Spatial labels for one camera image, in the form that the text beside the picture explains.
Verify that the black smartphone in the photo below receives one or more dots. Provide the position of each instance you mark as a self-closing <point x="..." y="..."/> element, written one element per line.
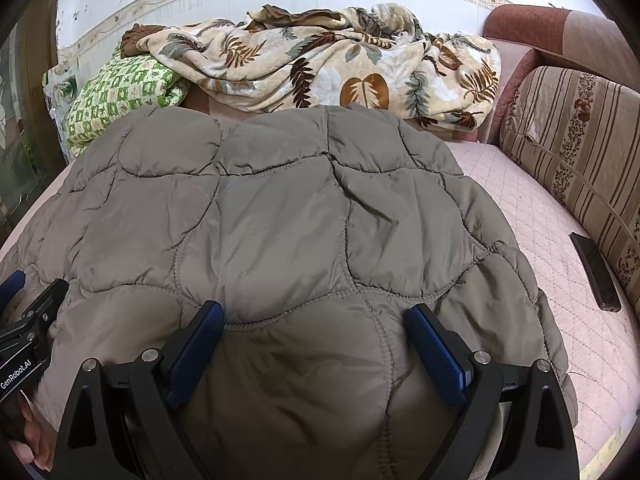
<point x="595" y="272"/>

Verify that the striped floral cushion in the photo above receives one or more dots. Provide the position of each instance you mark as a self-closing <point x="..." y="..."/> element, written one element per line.
<point x="585" y="135"/>

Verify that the person's left hand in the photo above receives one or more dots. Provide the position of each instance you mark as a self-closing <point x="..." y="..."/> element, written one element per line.
<point x="37" y="435"/>

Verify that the clear plastic bag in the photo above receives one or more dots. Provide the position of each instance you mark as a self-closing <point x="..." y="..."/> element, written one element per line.
<point x="57" y="90"/>

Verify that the green checked pillow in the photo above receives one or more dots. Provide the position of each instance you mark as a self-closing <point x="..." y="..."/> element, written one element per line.
<point x="120" y="90"/>

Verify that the leaf print blanket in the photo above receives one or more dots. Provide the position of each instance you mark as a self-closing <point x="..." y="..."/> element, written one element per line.
<point x="325" y="65"/>

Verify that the wooden door with glass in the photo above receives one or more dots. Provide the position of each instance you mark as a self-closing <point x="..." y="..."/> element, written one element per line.
<point x="25" y="135"/>

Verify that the pink upholstered headboard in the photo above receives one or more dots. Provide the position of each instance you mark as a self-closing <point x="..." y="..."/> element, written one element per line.
<point x="530" y="30"/>

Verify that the pale floral sheet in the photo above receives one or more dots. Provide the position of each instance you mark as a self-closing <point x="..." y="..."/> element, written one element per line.
<point x="610" y="455"/>

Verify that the brown cloth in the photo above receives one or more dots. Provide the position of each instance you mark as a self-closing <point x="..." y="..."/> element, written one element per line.
<point x="140" y="40"/>

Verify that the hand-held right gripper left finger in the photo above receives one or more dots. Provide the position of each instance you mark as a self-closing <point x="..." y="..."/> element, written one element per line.
<point x="192" y="355"/>

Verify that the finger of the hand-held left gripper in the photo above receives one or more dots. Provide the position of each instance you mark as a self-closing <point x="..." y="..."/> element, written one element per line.
<point x="47" y="302"/>
<point x="12" y="287"/>

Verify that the grey quilted jacket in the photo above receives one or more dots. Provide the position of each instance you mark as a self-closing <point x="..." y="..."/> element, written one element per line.
<point x="280" y="230"/>

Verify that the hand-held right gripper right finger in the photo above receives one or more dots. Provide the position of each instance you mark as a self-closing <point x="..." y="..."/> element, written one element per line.
<point x="437" y="352"/>

